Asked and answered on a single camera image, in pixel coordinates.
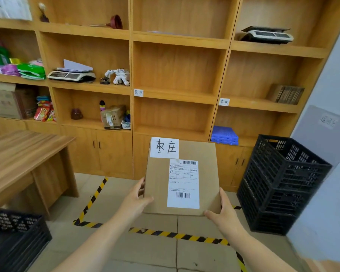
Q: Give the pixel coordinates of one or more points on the person's left hand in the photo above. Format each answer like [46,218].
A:
[131,203]

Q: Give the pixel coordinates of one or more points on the person's right hand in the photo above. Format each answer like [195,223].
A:
[228,219]

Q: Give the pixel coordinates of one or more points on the person's right thumb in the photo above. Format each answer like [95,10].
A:
[213,215]

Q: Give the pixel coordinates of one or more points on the person's left thumb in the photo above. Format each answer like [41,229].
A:
[146,202]

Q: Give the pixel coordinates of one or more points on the cardboard box with shipping label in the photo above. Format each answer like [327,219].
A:
[155,181]

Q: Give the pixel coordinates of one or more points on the person's right forearm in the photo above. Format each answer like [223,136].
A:
[260,253]

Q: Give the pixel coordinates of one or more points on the person's left forearm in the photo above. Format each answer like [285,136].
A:
[96,243]

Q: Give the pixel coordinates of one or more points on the yellow black floor tape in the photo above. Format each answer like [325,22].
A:
[170,234]

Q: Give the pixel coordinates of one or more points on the black plastic crate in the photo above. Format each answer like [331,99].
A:
[14,240]
[269,218]
[297,158]
[277,192]

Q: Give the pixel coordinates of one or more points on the white handwritten paper sign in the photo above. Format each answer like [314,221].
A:
[164,148]

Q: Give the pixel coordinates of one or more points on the small white plastic basket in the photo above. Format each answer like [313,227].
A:
[126,125]

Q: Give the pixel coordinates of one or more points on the stack of blue plastic boards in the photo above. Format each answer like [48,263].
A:
[224,135]

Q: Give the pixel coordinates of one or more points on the small taped cardboard box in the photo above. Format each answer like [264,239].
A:
[113,117]

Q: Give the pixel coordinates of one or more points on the small white shelf label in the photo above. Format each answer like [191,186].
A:
[224,102]
[138,92]

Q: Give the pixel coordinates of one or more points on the dark red small ornament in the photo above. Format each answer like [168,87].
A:
[76,114]

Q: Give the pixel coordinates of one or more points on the wooden shelf cabinet unit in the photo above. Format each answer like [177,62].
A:
[175,70]

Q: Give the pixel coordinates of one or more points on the wooden desk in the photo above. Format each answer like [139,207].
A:
[19,155]

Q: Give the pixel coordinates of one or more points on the pile of red snack packets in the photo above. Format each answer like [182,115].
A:
[44,110]

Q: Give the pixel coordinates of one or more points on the stack of flat cardboard sheets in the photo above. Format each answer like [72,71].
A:
[286,94]

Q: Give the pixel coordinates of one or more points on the white electronic scale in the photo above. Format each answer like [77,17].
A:
[70,76]

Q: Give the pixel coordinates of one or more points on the white paper sheet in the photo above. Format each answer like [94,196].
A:
[73,65]

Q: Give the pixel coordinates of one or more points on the large brown cardboard carton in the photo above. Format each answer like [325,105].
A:
[8,101]

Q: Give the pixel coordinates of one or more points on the green plastic packet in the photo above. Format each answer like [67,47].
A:
[31,71]

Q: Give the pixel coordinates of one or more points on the red rubber plunger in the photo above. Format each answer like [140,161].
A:
[115,22]

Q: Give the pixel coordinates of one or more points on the white scale with black cover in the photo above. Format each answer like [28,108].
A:
[266,35]

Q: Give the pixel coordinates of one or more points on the purple plastic packet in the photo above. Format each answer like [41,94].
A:
[10,70]

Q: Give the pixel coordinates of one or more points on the stack of white papers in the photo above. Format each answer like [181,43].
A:
[8,7]

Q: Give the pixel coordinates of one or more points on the white paper wall label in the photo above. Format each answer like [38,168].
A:
[328,121]

